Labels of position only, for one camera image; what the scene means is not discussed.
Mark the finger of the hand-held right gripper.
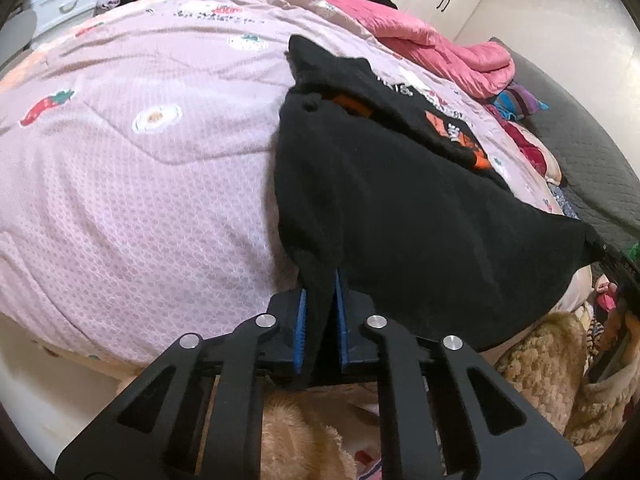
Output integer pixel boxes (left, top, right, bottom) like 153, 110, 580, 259
595, 240, 640, 286

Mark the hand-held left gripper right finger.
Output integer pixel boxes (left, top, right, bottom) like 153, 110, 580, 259
334, 267, 586, 480

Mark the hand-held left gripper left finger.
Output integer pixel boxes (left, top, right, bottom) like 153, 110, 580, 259
55, 287, 308, 480

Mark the black sweater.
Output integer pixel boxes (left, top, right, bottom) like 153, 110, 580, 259
272, 34, 608, 391

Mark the beige fluffy clothing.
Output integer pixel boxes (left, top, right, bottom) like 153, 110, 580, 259
260, 240, 640, 480

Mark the blue floral cloth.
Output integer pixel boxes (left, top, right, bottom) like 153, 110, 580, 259
547, 182, 581, 221

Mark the red patterned cloth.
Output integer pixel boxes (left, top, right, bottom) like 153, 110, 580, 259
502, 120, 563, 186

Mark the grey quilted headboard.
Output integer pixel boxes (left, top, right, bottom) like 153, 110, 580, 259
487, 37, 640, 251

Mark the pink strawberry printed blanket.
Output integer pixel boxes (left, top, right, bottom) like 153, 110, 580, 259
0, 0, 593, 368

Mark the pink quilt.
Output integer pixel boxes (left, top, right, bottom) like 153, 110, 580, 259
295, 0, 516, 101

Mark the grey chair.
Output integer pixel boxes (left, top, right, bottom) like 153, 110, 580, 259
0, 10, 38, 66

